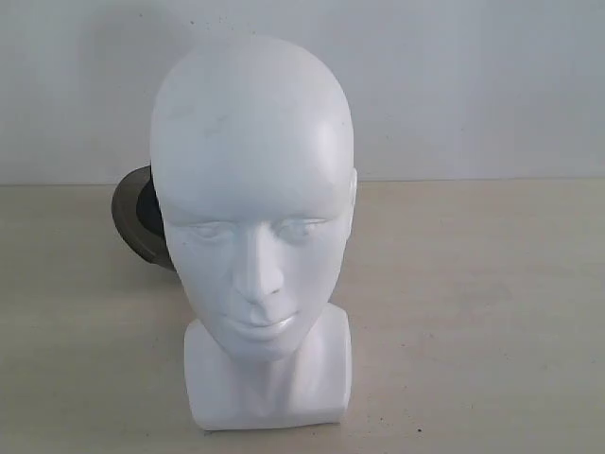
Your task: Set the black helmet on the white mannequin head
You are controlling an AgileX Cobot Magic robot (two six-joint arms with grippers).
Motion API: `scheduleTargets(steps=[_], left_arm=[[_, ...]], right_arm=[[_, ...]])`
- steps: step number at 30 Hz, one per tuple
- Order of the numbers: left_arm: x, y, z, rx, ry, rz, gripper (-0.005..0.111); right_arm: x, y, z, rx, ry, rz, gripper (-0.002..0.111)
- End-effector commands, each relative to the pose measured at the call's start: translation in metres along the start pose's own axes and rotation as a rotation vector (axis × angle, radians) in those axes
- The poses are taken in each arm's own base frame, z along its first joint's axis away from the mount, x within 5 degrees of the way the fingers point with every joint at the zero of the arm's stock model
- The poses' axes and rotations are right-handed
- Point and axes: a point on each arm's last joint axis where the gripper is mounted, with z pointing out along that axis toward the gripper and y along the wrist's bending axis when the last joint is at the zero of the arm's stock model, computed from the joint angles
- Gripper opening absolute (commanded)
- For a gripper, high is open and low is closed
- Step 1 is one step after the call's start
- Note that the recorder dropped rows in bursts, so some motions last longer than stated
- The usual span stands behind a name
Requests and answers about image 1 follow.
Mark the black helmet with tinted visor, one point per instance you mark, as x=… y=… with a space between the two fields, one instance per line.
x=138 y=219

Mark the white mannequin head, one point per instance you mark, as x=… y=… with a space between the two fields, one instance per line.
x=252 y=158

